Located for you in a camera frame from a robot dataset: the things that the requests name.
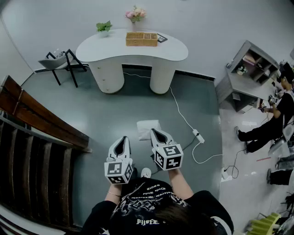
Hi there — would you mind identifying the white kidney-shaped table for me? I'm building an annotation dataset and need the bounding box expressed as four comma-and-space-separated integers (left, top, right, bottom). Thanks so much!
75, 28, 189, 95

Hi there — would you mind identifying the wicker basket tray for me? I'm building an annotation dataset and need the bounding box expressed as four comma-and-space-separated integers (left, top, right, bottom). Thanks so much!
125, 32, 158, 47

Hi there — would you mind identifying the pink flower bouquet in vase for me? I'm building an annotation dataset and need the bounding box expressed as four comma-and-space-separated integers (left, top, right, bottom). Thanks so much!
125, 6, 147, 23

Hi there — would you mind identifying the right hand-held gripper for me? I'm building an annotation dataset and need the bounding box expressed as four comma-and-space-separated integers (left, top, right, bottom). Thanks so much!
150, 128, 184, 171

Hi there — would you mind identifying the person's right forearm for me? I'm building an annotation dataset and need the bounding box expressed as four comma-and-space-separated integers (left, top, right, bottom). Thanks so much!
169, 168, 195, 200

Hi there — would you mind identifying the white power adapter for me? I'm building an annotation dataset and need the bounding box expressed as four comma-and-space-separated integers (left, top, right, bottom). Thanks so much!
221, 167, 232, 180

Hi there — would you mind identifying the person's black printed t-shirt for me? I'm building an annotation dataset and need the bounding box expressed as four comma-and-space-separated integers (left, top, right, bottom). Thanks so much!
81, 178, 234, 235

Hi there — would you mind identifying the grey chair with black frame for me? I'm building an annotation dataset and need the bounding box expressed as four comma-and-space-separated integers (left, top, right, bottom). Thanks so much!
38, 48, 88, 88

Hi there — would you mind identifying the white power strip with cable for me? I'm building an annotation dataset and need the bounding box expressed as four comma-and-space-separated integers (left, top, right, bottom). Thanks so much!
123, 72, 223, 164

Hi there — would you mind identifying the yellow-green foam block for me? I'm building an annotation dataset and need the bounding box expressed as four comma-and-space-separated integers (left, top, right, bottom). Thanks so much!
249, 212, 282, 235

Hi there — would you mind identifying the green leafy plant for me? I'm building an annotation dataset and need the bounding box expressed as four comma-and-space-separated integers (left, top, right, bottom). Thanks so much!
96, 20, 113, 38

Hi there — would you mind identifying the white napkin pack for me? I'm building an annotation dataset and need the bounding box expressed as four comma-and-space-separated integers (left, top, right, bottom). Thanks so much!
136, 119, 161, 141

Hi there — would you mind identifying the grey shelf cabinet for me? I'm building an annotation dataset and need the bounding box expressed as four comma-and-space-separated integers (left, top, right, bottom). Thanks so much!
215, 40, 281, 113

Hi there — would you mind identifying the person's left forearm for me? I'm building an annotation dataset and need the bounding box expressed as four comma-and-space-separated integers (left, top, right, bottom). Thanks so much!
105, 182, 122, 204

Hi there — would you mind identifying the dark wooden bench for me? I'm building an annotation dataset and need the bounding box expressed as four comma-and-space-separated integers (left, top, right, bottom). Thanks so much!
0, 75, 92, 233

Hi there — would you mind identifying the black floor cable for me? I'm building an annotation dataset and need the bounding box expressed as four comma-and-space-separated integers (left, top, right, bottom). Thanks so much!
226, 149, 246, 179

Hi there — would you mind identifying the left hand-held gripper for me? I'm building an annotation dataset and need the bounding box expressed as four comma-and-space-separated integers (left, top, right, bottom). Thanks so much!
104, 136, 134, 185

